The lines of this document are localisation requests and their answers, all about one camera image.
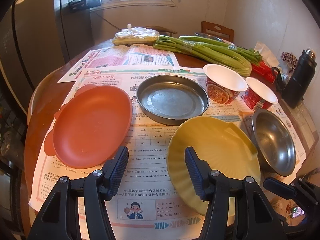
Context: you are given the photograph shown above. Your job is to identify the stainless steel bowl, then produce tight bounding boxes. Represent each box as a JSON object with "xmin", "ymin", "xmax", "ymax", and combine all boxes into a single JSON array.
[{"xmin": 251, "ymin": 109, "xmax": 296, "ymax": 177}]

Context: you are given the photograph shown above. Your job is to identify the yellow shell-shaped plate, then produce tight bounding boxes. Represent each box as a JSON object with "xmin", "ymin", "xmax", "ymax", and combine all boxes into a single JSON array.
[{"xmin": 167, "ymin": 116, "xmax": 261, "ymax": 215}]

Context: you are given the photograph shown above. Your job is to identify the orange plastic plate with ears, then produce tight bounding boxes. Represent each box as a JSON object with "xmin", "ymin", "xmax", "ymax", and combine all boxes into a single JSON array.
[{"xmin": 43, "ymin": 84, "xmax": 132, "ymax": 169}]

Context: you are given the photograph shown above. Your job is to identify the small red noodle cup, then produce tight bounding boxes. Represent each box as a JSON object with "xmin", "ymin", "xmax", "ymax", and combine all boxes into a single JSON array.
[{"xmin": 244, "ymin": 77, "xmax": 278, "ymax": 111}]

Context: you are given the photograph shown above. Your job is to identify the large red noodle cup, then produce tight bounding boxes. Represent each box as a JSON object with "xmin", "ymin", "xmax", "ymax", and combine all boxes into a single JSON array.
[{"xmin": 203, "ymin": 64, "xmax": 248, "ymax": 105}]

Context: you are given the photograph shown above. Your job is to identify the round metal pan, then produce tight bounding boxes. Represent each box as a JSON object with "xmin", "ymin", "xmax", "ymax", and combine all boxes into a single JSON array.
[{"xmin": 136, "ymin": 75, "xmax": 209, "ymax": 126}]

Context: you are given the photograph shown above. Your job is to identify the front newspaper sheet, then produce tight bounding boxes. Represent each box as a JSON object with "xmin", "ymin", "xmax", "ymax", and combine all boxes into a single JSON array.
[{"xmin": 28, "ymin": 65, "xmax": 307, "ymax": 240}]

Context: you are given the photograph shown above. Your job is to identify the newspaper sheet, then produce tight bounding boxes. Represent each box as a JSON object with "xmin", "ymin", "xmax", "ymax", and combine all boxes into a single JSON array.
[
  {"xmin": 59, "ymin": 44, "xmax": 179, "ymax": 83},
  {"xmin": 28, "ymin": 65, "xmax": 307, "ymax": 240}
]

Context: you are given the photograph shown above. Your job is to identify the black thermos bottle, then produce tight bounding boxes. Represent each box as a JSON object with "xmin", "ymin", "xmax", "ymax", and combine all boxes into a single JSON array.
[{"xmin": 271, "ymin": 48, "xmax": 317, "ymax": 108}]

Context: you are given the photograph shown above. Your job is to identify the red tissue box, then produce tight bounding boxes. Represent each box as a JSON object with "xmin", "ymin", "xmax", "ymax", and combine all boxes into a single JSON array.
[{"xmin": 251, "ymin": 61, "xmax": 276, "ymax": 83}]

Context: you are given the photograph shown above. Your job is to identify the curved wooden chair left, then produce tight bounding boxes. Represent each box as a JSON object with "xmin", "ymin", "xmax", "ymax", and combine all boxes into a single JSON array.
[{"xmin": 27, "ymin": 67, "xmax": 62, "ymax": 125}]

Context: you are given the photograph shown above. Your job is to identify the celery bunch back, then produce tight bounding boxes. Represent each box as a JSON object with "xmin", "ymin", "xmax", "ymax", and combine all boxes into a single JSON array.
[{"xmin": 179, "ymin": 35, "xmax": 263, "ymax": 65}]

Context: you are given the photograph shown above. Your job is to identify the celery bunch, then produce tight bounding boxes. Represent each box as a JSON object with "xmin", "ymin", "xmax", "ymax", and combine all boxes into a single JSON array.
[
  {"xmin": 153, "ymin": 35, "xmax": 252, "ymax": 77},
  {"xmin": 179, "ymin": 35, "xmax": 263, "ymax": 65}
]

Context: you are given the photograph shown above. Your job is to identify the celery bunch front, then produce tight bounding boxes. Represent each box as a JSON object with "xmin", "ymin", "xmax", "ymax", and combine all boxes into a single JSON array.
[{"xmin": 153, "ymin": 35, "xmax": 252, "ymax": 77}]

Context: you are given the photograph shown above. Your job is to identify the wooden chair back right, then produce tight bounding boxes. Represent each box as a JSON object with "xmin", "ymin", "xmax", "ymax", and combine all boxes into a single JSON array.
[{"xmin": 201, "ymin": 21, "xmax": 234, "ymax": 42}]

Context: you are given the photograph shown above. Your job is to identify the metal bowl far back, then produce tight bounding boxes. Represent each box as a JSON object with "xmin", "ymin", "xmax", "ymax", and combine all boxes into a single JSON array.
[{"xmin": 194, "ymin": 32, "xmax": 223, "ymax": 42}]

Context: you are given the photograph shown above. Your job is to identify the grey refrigerator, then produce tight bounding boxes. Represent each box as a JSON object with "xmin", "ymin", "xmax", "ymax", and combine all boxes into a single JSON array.
[{"xmin": 1, "ymin": 0, "xmax": 69, "ymax": 117}]

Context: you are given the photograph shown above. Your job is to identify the back newspaper sheet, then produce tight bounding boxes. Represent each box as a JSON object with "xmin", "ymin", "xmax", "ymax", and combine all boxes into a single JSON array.
[{"xmin": 59, "ymin": 44, "xmax": 179, "ymax": 83}]

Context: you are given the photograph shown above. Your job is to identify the wooden chair behind table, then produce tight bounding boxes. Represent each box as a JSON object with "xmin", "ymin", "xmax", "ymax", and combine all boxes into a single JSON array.
[{"xmin": 145, "ymin": 25, "xmax": 177, "ymax": 37}]

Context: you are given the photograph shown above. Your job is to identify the plastic bag with yellow food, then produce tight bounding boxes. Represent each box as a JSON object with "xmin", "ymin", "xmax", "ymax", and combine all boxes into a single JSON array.
[{"xmin": 112, "ymin": 24, "xmax": 160, "ymax": 46}]

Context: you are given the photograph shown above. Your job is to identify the black box on shelf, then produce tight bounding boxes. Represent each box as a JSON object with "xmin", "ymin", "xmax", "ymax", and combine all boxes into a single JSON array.
[{"xmin": 69, "ymin": 0, "xmax": 101, "ymax": 12}]

